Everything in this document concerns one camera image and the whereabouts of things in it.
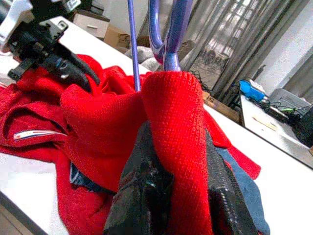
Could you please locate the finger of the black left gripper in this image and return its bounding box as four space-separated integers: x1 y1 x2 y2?
56 46 101 86
52 65 92 93

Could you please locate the blue plastic device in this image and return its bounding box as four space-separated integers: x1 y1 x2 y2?
239 79 269 103

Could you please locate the white drawer box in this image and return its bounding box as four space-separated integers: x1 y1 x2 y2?
73 13 110 39

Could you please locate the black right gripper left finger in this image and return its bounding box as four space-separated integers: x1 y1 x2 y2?
102 121 176 235

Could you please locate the purple wire hanger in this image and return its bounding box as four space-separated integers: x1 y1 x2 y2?
126 0 194 93

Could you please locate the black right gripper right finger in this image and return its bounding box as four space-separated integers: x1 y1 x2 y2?
205 129 260 235

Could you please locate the cream remote control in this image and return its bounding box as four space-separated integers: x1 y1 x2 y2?
251 117 278 131

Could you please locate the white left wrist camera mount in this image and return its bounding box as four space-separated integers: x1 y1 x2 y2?
0 0 82 53

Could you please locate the red polo shirt blue collar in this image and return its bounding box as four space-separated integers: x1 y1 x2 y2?
0 54 271 235

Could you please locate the grey sheer curtain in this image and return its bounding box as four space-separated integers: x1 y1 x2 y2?
180 0 298 99

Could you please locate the grey pillow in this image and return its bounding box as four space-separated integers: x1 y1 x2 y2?
123 45 162 72

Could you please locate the tall brown cardboard box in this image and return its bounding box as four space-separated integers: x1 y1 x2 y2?
105 24 151 53

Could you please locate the printed brown cardboard box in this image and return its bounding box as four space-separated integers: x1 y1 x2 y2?
201 91 242 123

